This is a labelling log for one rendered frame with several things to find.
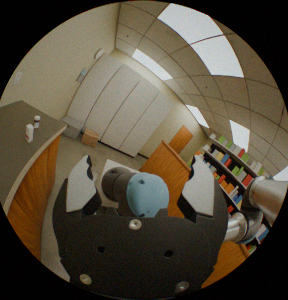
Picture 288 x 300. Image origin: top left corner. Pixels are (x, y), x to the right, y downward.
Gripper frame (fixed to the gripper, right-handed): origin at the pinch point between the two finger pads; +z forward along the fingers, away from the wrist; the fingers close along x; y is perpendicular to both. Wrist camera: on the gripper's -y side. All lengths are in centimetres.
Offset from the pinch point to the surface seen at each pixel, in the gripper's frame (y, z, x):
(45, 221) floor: 82, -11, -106
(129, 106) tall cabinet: 4, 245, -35
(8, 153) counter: -1, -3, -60
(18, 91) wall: -46, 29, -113
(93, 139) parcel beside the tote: 69, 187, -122
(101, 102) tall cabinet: -16, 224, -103
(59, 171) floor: 74, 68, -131
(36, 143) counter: 4, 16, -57
